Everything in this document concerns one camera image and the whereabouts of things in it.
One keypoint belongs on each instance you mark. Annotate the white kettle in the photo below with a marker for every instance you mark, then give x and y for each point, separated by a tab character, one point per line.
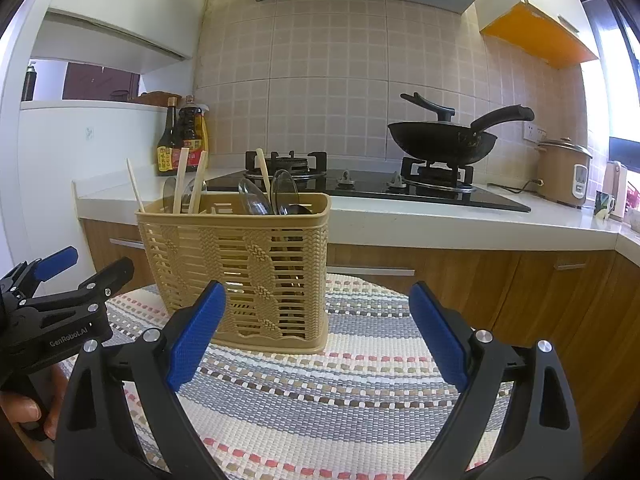
617	180

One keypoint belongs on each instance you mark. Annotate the striped woven mat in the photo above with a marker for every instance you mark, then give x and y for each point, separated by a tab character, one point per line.
325	400

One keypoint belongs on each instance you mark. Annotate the beige rice cooker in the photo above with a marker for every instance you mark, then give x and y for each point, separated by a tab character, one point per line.
562	175

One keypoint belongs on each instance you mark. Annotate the yellow oil bottle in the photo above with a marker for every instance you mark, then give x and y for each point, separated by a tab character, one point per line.
204	132

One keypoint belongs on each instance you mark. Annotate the black glass gas stove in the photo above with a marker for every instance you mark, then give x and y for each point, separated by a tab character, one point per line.
360	197

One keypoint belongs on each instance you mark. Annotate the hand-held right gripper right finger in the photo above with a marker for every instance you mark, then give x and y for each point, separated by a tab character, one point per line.
440	335

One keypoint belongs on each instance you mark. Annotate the red plastic basket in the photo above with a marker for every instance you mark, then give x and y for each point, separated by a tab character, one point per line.
634	210

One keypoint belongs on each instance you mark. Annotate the dark soy sauce bottle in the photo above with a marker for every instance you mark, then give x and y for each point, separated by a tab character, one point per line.
165	155

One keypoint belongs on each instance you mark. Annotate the brown wooden object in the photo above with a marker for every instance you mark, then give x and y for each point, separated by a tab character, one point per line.
152	98

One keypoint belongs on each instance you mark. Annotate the beige plastic utensil basket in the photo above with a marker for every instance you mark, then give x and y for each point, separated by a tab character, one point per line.
250	280

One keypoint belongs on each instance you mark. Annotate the white wall outlet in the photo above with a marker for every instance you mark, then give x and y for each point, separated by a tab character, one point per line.
535	132

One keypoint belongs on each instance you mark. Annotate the white printed mug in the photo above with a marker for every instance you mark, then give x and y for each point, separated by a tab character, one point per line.
604	205

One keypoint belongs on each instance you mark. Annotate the grey stove knob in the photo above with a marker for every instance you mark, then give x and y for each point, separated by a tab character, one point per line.
397	181
346	180

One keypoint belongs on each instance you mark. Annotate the dark thermos bottle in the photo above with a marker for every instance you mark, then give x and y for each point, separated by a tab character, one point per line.
30	82

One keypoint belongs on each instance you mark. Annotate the black burner pan support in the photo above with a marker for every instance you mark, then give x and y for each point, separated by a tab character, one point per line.
440	172
285	162

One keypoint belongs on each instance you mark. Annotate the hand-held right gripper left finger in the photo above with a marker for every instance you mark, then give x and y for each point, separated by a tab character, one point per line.
195	335

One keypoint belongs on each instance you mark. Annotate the black wok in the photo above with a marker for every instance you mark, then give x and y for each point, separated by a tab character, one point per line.
440	142

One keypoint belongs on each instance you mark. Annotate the red label sauce bottle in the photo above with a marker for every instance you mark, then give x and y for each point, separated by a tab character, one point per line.
189	130

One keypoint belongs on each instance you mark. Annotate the window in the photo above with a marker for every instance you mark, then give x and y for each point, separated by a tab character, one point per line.
625	85

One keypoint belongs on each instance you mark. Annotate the person's left hand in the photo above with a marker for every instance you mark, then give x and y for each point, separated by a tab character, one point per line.
20	410

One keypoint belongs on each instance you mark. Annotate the black spatula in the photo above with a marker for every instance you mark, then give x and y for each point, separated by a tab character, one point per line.
432	106

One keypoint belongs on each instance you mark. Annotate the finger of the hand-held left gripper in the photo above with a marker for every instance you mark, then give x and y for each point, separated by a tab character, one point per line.
112	275
57	262

